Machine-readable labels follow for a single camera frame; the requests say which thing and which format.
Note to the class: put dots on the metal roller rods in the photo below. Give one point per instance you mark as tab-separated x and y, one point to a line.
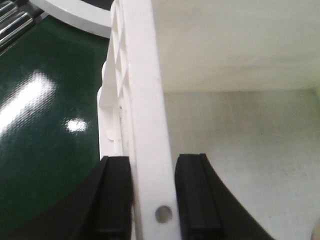
16	18

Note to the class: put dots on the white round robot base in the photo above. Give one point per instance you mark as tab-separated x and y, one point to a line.
79	14

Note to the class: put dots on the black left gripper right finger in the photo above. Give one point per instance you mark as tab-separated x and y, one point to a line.
207	209

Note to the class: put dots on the white plastic Totelife crate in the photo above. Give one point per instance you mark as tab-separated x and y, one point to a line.
238	80

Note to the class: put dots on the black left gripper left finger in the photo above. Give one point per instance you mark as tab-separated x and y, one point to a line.
100	208

